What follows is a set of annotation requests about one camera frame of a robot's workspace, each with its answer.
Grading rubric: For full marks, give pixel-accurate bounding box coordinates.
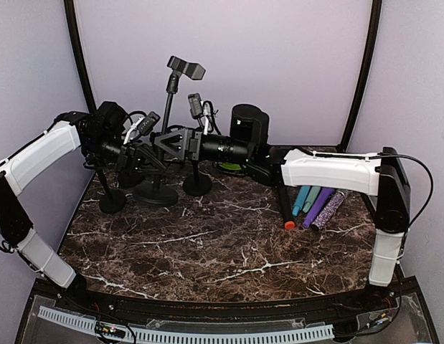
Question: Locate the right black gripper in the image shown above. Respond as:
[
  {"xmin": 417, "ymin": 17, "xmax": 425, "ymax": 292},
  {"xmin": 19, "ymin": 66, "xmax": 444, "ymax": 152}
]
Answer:
[{"xmin": 156, "ymin": 126, "xmax": 254, "ymax": 165}]

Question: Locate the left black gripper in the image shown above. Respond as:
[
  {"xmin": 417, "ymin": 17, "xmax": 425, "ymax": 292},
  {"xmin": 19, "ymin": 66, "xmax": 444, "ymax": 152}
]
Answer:
[{"xmin": 85, "ymin": 132, "xmax": 168, "ymax": 175}]

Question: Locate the black round-base mic stand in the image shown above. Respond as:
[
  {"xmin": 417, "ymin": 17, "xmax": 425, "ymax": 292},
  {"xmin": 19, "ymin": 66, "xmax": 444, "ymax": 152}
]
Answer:
[
  {"xmin": 118, "ymin": 171, "xmax": 143, "ymax": 188},
  {"xmin": 83, "ymin": 158, "xmax": 126, "ymax": 214},
  {"xmin": 133, "ymin": 55, "xmax": 206, "ymax": 207},
  {"xmin": 183, "ymin": 161, "xmax": 212, "ymax": 197}
]

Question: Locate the black microphone orange ring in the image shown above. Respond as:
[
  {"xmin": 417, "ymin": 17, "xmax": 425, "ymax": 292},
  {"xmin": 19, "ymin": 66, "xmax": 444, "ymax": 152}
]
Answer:
[{"xmin": 277, "ymin": 184, "xmax": 296, "ymax": 230}]

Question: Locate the light blue microphone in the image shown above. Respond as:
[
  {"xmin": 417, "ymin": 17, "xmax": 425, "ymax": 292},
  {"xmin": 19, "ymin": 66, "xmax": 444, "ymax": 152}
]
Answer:
[{"xmin": 292, "ymin": 186, "xmax": 311, "ymax": 216}]

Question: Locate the mint green microphone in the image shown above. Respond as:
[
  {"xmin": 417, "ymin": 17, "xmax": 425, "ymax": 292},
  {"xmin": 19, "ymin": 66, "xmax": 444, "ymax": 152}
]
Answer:
[{"xmin": 302, "ymin": 186, "xmax": 321, "ymax": 214}]

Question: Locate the purple microphone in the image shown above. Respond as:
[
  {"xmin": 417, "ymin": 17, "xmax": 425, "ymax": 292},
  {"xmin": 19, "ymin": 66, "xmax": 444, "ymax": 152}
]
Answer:
[{"xmin": 302, "ymin": 188, "xmax": 335, "ymax": 229}]

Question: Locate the rhinestone silver microphone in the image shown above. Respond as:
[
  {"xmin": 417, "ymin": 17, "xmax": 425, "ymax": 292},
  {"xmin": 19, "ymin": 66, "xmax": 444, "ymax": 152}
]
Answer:
[{"xmin": 311, "ymin": 190, "xmax": 347, "ymax": 231}]

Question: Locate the black tripod shock-mount stand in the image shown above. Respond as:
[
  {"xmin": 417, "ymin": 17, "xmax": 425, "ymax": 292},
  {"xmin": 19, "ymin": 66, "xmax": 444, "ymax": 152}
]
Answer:
[{"xmin": 161, "ymin": 125, "xmax": 187, "ymax": 138}]

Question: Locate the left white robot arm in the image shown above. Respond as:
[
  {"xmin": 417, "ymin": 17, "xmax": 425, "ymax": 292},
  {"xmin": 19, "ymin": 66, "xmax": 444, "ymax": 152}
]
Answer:
[{"xmin": 0, "ymin": 101, "xmax": 165, "ymax": 312}]

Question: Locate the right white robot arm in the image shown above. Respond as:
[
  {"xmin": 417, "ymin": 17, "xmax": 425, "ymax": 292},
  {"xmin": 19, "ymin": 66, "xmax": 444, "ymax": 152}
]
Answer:
[{"xmin": 153, "ymin": 104, "xmax": 414, "ymax": 311}]

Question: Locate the lime green bowl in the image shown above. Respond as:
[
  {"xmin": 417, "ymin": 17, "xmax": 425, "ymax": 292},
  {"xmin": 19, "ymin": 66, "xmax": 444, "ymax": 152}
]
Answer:
[{"xmin": 218, "ymin": 162, "xmax": 243, "ymax": 173}]

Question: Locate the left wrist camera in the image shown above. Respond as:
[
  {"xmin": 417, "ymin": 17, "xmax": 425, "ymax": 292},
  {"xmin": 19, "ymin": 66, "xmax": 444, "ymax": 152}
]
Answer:
[{"xmin": 123, "ymin": 110, "xmax": 161, "ymax": 145}]

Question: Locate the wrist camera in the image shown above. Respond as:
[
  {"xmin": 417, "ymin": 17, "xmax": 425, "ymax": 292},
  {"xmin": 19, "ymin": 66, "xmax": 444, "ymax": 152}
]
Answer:
[
  {"xmin": 123, "ymin": 110, "xmax": 161, "ymax": 145},
  {"xmin": 188, "ymin": 93, "xmax": 215, "ymax": 135}
]

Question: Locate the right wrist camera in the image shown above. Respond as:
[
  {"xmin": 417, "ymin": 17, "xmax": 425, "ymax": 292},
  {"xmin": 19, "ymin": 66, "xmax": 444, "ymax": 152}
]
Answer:
[{"xmin": 188, "ymin": 93, "xmax": 215, "ymax": 135}]

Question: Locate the white slotted cable duct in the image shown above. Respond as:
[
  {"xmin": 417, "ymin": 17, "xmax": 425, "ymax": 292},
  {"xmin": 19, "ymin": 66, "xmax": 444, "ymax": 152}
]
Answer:
[{"xmin": 37, "ymin": 306, "xmax": 334, "ymax": 343}]

